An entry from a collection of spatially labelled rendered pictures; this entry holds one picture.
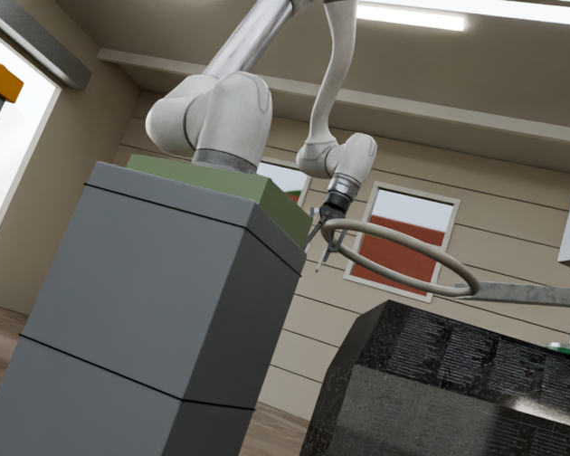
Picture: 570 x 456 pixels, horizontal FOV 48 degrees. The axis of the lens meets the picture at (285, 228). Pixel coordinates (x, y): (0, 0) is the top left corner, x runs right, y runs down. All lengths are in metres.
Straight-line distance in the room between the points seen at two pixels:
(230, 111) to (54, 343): 0.63
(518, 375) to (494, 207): 6.82
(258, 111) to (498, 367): 0.99
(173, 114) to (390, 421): 0.98
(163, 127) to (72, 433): 0.77
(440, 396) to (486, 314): 6.54
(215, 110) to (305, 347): 7.20
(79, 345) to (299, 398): 7.27
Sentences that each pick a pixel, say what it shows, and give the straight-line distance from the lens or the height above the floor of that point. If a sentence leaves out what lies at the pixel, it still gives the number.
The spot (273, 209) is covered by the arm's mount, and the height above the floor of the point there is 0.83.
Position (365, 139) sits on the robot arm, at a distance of 1.95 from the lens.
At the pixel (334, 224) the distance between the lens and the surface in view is 1.78.
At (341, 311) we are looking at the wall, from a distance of 8.53.
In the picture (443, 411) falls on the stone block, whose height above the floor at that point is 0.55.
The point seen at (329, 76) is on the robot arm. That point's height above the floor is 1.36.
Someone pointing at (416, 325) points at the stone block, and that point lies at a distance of 1.99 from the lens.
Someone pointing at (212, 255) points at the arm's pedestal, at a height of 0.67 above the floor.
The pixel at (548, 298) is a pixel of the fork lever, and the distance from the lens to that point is 2.05.
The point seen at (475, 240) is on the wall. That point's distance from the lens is 8.55.
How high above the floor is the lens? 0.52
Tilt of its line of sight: 12 degrees up
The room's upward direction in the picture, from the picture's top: 20 degrees clockwise
